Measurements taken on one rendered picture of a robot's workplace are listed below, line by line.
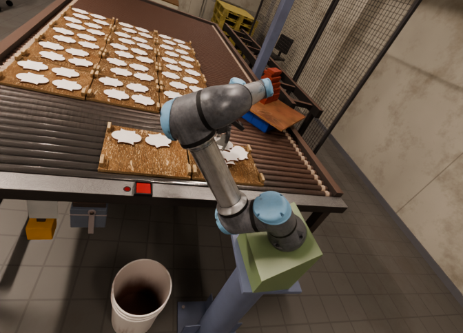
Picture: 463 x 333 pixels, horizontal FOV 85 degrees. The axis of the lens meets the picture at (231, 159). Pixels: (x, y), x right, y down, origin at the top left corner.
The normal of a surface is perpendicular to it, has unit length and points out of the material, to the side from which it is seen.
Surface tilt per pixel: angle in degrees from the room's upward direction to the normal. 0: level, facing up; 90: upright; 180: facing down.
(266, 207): 38
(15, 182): 0
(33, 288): 0
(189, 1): 90
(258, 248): 45
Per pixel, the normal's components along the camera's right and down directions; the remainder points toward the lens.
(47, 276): 0.34, -0.76
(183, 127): -0.20, 0.57
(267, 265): -0.40, -0.61
